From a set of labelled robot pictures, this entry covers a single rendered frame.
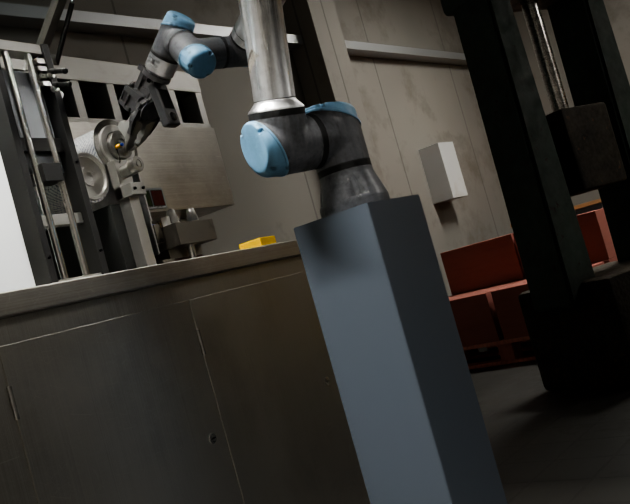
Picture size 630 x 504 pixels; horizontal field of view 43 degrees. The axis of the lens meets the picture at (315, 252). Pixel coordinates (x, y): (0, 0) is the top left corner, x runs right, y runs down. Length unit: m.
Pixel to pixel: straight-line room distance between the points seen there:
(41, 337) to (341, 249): 0.60
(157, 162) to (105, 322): 1.25
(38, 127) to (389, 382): 0.92
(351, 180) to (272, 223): 3.18
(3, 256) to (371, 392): 0.87
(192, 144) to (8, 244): 1.18
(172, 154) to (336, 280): 1.30
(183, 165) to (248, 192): 1.93
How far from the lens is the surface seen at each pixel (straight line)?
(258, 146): 1.61
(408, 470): 1.67
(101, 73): 2.73
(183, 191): 2.81
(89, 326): 1.55
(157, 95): 2.04
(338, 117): 1.69
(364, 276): 1.60
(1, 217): 1.91
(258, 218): 4.75
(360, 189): 1.66
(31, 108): 1.86
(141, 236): 2.03
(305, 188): 5.15
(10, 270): 1.91
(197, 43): 1.94
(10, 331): 1.45
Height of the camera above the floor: 0.77
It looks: 2 degrees up
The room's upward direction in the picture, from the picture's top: 16 degrees counter-clockwise
